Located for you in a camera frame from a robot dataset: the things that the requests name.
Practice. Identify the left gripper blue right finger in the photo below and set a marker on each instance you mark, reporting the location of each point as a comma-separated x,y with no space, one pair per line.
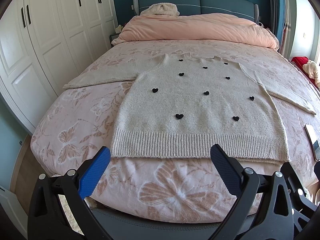
266,207

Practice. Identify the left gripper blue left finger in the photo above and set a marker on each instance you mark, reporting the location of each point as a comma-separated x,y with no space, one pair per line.
46,217

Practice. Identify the cream sweater with black hearts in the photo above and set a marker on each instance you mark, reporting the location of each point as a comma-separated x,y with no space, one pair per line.
179,106

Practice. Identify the smartphone on bed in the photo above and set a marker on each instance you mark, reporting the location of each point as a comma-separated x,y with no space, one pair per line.
314,141

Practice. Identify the pink butterfly bedspread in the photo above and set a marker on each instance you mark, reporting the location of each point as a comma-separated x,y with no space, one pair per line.
179,190

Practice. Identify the cream garment by window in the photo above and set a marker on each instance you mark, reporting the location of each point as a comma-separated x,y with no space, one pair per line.
312,69

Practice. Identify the red cloth by window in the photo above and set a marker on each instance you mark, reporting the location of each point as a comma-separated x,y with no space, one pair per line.
300,61

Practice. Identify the white wardrobe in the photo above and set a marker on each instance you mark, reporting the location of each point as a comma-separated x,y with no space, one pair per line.
44,45

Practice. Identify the pink duvet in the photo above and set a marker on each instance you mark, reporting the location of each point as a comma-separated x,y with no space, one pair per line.
215,26

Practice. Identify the blue upholstered headboard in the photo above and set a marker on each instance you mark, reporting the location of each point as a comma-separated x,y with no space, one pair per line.
240,8

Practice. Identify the cream blanket on pillow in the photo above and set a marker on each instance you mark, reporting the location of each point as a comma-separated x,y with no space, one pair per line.
161,9

